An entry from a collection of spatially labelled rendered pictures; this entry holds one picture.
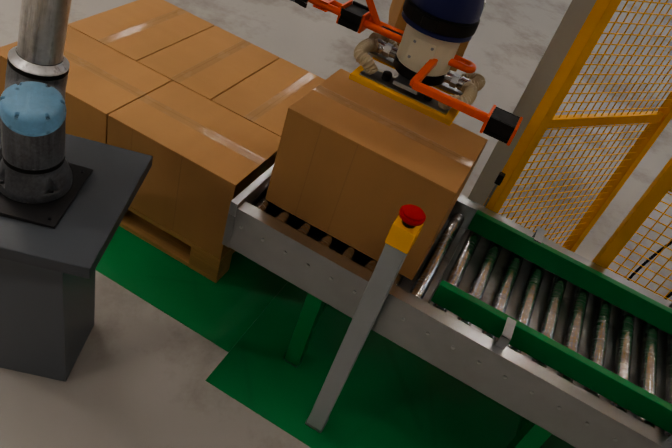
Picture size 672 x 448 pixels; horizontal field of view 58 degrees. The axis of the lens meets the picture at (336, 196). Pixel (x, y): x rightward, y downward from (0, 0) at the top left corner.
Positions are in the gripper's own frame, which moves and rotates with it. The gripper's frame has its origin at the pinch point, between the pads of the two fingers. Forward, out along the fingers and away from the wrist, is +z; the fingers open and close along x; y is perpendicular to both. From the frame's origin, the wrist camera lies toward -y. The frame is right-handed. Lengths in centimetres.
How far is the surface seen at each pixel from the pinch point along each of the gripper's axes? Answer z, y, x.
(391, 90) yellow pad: 2.2, 37.0, -28.7
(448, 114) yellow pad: 5, 54, -23
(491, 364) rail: 28, 112, -71
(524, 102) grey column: 111, 52, 16
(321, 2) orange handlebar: -0.2, 1.5, -22.0
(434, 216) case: 19, 69, -49
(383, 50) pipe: 6.8, 24.8, -20.4
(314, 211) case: 29, 36, -75
